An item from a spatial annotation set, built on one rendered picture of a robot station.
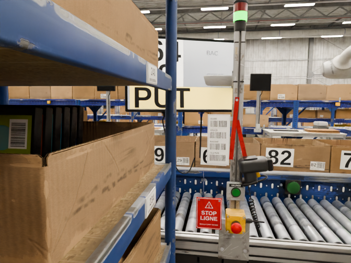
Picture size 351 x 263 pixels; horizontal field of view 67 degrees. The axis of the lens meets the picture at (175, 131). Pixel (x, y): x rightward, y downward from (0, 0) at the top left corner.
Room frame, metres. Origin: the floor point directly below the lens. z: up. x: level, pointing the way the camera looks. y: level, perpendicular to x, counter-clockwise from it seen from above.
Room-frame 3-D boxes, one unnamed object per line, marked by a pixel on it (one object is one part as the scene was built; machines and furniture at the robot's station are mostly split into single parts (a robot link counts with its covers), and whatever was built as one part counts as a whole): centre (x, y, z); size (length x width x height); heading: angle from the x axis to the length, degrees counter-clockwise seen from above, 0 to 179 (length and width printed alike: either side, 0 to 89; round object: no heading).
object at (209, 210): (1.01, -0.16, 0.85); 0.16 x 0.01 x 0.13; 82
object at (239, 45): (1.02, -0.24, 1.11); 0.12 x 0.05 x 0.88; 82
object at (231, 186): (0.99, -0.23, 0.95); 0.07 x 0.03 x 0.07; 82
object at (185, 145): (1.80, 0.05, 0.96); 0.39 x 0.29 x 0.17; 81
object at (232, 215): (0.96, -0.27, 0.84); 0.15 x 0.09 x 0.07; 82
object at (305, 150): (1.69, -0.73, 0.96); 0.39 x 0.29 x 0.17; 82
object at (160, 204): (1.35, 0.09, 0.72); 0.52 x 0.05 x 0.05; 172
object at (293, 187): (1.47, -0.68, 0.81); 0.07 x 0.01 x 0.07; 82
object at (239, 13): (1.03, -0.24, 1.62); 0.05 x 0.05 x 0.06
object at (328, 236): (1.23, -0.68, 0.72); 0.52 x 0.05 x 0.05; 172
